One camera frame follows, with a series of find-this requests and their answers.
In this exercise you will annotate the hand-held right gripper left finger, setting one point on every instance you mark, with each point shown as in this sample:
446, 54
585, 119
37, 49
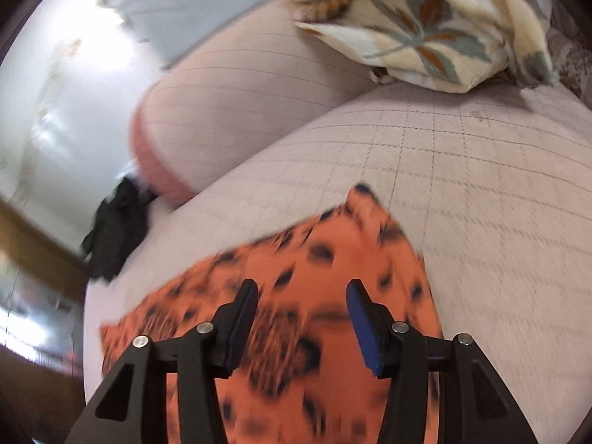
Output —
243, 319

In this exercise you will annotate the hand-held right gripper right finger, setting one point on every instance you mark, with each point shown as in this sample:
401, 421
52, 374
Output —
365, 328

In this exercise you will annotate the orange floral shirt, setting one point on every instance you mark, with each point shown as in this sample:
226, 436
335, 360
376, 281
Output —
314, 277

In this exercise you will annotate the black cloth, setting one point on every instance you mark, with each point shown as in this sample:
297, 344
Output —
118, 231

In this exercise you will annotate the quilted pink bed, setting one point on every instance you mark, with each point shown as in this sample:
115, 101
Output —
485, 217

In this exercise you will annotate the wooden door with stained glass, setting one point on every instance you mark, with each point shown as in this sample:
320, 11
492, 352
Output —
41, 245

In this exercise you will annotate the pink bolster pillow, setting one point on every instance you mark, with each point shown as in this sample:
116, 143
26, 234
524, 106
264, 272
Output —
240, 101

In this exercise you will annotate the cream floral blanket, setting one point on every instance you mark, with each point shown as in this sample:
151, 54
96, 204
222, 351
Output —
416, 32

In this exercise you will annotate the grey pillow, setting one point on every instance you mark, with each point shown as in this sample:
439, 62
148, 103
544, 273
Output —
194, 9

